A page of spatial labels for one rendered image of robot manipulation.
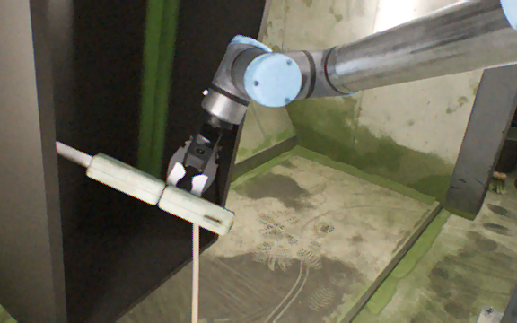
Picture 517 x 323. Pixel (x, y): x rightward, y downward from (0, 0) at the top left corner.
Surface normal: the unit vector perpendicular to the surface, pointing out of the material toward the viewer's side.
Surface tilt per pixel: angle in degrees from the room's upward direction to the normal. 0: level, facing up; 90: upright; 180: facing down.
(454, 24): 79
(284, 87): 85
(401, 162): 90
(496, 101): 90
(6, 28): 90
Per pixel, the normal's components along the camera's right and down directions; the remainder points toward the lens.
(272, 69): 0.30, 0.36
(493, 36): -0.84, 0.46
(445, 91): -0.63, 0.32
